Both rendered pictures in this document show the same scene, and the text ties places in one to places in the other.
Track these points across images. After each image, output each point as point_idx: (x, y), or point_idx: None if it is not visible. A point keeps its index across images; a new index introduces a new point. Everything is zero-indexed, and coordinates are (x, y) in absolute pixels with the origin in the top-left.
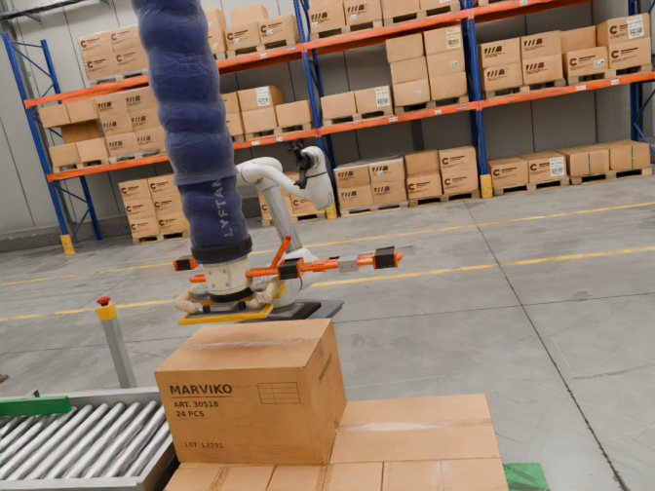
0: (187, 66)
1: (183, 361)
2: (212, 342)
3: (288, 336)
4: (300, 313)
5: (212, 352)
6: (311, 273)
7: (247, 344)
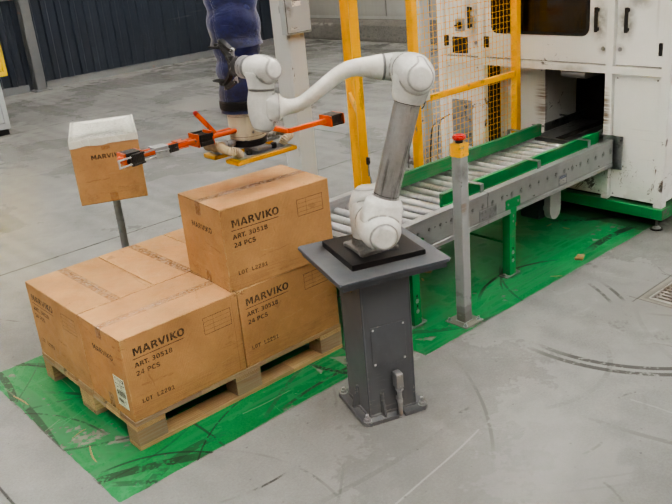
0: None
1: (272, 170)
2: (282, 178)
3: (227, 195)
4: (345, 251)
5: (265, 177)
6: (357, 226)
7: (250, 185)
